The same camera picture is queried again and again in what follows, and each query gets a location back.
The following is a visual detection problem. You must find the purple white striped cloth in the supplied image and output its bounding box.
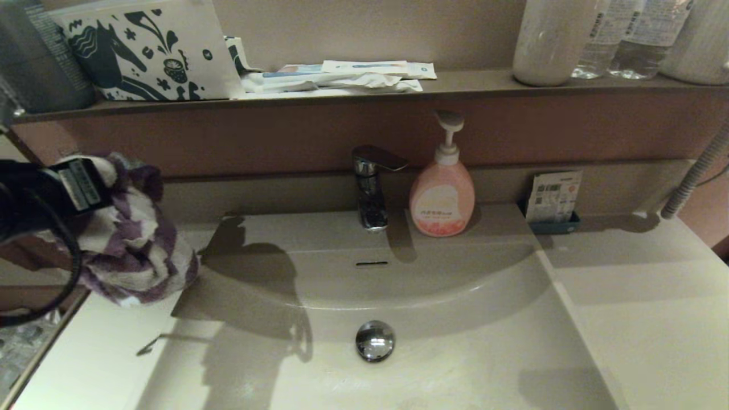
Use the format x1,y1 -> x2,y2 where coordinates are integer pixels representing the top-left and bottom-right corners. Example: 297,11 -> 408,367
34,151 -> 201,308

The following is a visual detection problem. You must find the chrome lever faucet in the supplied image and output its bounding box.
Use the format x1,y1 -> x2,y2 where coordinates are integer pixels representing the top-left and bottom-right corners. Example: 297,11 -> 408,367
352,144 -> 411,232

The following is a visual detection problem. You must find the white ceramic sink basin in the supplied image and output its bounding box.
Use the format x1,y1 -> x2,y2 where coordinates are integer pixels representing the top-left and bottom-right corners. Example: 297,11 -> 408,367
137,212 -> 621,410

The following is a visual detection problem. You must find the clear drinking glass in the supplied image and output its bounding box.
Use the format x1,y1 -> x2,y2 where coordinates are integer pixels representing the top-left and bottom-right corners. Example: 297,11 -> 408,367
0,74 -> 26,132

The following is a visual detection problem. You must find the grey cylindrical container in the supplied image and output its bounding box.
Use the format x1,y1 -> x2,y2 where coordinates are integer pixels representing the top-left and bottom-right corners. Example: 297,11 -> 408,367
0,0 -> 96,113

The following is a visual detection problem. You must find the horse print pouch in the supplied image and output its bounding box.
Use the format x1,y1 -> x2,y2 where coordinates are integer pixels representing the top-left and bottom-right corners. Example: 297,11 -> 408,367
48,0 -> 245,101

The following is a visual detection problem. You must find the small dark print pouch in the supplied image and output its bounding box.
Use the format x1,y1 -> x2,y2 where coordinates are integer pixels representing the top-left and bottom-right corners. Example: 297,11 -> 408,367
224,36 -> 263,75

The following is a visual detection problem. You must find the blue striped toiletry sachet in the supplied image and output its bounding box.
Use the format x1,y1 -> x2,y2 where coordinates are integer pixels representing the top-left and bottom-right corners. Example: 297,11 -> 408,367
263,64 -> 328,79

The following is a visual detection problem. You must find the crumpled white toiletry packet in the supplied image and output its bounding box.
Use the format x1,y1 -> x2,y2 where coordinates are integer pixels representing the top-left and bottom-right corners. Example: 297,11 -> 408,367
242,72 -> 425,95

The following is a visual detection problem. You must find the long white toiletry sachet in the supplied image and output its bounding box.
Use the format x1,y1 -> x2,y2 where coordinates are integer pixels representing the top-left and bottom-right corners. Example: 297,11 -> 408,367
321,60 -> 438,80

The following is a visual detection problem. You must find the chrome drain stopper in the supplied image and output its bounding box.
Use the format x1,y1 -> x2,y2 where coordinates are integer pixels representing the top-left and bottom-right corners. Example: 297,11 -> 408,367
355,320 -> 395,362

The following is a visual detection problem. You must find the pink soap pump bottle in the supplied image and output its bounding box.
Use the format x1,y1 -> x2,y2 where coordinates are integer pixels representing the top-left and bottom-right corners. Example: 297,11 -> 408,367
409,110 -> 476,237

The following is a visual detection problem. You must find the small blue tray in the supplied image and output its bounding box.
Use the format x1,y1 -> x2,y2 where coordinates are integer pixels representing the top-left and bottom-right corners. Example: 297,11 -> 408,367
521,199 -> 581,235

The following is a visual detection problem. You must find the white ceramic jar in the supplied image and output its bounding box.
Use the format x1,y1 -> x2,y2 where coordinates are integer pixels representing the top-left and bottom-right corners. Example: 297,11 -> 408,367
513,0 -> 597,87

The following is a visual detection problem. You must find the clear labelled water bottle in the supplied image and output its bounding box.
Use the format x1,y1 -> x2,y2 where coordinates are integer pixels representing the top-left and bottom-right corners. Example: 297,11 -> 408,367
607,0 -> 695,80
571,0 -> 629,79

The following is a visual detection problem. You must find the white ribbed container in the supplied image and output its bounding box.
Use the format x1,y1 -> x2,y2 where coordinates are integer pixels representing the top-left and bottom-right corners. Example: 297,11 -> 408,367
660,0 -> 729,86

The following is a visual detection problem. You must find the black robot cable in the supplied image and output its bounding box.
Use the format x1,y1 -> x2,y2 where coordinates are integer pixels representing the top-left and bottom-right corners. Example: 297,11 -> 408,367
0,188 -> 84,328

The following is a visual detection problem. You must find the brown wall shelf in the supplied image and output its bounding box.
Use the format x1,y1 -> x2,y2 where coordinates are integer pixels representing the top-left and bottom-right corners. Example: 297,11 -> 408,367
11,68 -> 729,125

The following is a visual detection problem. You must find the grey corrugated hose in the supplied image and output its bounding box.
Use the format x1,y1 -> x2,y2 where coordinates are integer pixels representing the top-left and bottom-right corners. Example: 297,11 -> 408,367
661,121 -> 729,220

